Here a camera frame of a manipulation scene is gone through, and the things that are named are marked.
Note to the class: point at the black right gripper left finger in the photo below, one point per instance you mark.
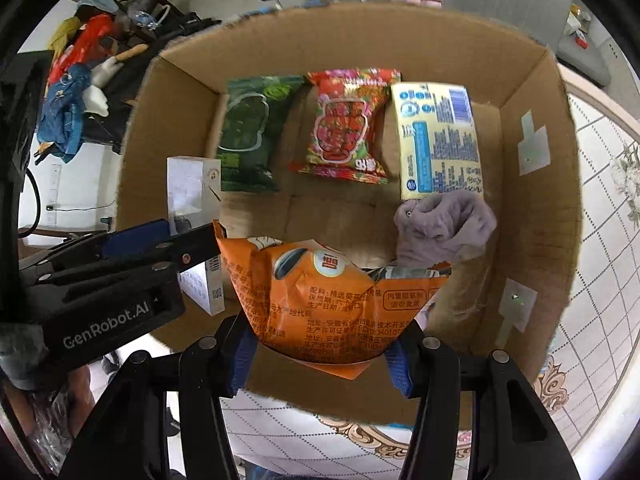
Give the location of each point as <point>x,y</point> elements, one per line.
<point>126,434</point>

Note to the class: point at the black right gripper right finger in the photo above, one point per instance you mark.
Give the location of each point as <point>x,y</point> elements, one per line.
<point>513,435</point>

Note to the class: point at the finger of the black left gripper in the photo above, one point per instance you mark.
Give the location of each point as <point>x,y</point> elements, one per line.
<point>72,270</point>
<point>92,246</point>

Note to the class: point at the white small carton box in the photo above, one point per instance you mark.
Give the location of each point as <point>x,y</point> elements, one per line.
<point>193,186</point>

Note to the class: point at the orange snack bag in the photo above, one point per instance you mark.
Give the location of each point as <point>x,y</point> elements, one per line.
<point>310,303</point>

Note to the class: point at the dark green wet wipes pack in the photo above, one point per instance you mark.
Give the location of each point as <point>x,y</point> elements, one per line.
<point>256,113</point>

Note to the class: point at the red floral wet wipes pack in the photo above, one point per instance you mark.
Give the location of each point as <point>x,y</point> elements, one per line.
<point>342,137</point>

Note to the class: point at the lavender cloth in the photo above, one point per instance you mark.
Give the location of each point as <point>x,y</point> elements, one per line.
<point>442,228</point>

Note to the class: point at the yellow tissue pack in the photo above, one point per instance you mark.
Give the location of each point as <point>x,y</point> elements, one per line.
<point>438,148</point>

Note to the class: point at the person's left hand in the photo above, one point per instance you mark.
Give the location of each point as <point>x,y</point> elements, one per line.
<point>22,351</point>

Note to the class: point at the white patterned table mat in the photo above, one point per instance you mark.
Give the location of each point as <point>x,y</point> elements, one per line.
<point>590,378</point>

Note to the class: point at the pile of clutter on floor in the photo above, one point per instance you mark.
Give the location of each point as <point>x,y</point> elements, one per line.
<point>100,57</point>

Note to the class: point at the brown cardboard box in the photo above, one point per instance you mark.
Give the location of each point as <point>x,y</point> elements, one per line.
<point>178,113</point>

